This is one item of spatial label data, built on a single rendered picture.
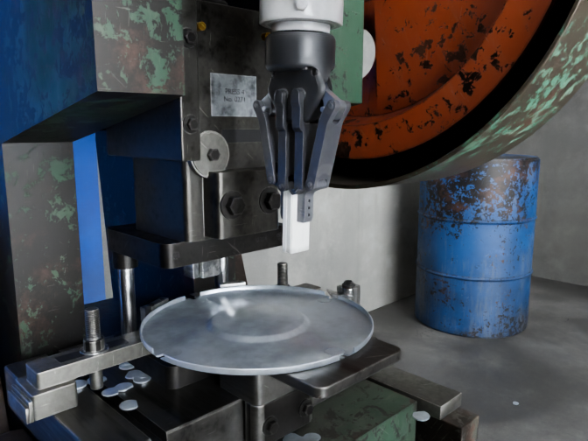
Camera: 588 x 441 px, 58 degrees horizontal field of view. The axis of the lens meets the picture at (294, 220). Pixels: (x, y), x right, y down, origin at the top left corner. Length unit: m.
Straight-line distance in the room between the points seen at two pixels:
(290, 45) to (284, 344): 0.33
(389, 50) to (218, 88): 0.40
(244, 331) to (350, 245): 2.22
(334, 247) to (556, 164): 1.80
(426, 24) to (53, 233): 0.66
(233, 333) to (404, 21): 0.59
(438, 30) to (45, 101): 0.59
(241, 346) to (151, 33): 0.35
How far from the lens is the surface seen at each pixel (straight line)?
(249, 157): 0.70
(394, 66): 0.97
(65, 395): 0.70
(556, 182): 3.96
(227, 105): 0.67
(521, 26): 0.83
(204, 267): 0.75
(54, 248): 0.86
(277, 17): 0.57
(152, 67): 0.57
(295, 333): 0.65
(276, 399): 0.68
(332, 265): 2.76
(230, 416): 0.68
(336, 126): 0.56
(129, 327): 0.80
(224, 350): 0.62
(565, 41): 0.78
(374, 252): 3.03
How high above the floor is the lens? 1.03
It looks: 10 degrees down
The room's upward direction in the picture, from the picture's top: straight up
